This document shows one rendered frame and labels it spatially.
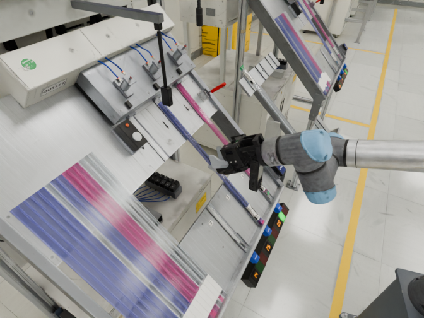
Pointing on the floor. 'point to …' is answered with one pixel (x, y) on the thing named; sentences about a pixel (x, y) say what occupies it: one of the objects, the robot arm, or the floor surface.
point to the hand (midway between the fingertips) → (213, 166)
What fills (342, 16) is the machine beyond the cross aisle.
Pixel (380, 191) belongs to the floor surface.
